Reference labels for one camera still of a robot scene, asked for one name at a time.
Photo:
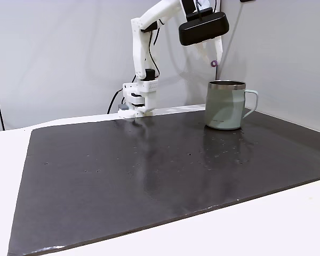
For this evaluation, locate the black oval camera box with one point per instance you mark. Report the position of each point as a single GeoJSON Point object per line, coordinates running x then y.
{"type": "Point", "coordinates": [202, 29]}

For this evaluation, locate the pale green steel mug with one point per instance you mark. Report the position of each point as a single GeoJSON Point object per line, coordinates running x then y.
{"type": "Point", "coordinates": [221, 109]}

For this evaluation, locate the gray connector box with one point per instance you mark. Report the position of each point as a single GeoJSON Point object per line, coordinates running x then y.
{"type": "Point", "coordinates": [123, 107]}

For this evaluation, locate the black rubber mat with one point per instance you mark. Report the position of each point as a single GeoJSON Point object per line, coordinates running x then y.
{"type": "Point", "coordinates": [122, 173]}

